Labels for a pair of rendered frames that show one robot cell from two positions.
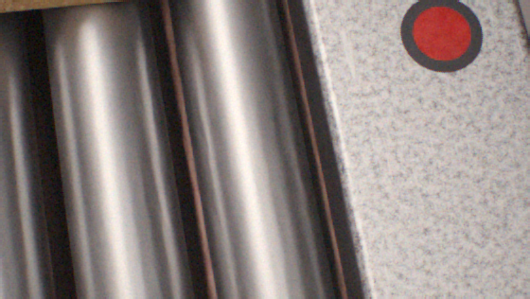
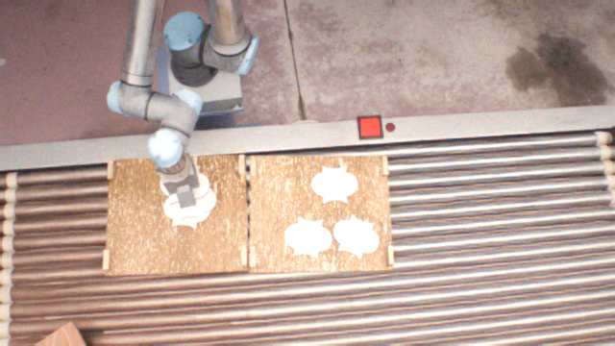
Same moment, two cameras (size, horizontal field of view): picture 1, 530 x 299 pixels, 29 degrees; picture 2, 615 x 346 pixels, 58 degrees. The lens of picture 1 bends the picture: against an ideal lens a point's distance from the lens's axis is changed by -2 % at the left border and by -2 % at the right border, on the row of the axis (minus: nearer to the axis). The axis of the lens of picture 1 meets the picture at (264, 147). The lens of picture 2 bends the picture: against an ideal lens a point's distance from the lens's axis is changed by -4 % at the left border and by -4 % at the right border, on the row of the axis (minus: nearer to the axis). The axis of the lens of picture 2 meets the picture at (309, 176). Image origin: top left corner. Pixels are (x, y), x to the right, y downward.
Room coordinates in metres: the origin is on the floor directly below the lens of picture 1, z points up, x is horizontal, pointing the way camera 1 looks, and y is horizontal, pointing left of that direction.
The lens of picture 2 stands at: (0.35, 0.68, 2.58)
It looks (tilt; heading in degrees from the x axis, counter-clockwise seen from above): 72 degrees down; 273
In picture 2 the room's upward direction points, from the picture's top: 7 degrees clockwise
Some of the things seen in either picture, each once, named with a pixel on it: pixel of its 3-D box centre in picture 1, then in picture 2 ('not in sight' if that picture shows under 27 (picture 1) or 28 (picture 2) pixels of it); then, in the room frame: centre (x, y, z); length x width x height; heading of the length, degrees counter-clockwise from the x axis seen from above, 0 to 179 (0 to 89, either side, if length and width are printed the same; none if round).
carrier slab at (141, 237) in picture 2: not in sight; (177, 213); (0.74, 0.34, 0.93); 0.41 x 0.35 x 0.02; 13
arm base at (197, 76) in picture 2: not in sight; (192, 57); (0.80, -0.13, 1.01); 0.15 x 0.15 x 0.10
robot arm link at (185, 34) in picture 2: not in sight; (188, 38); (0.79, -0.13, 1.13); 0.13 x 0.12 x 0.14; 174
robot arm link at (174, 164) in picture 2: not in sight; (167, 151); (0.71, 0.28, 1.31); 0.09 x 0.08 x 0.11; 84
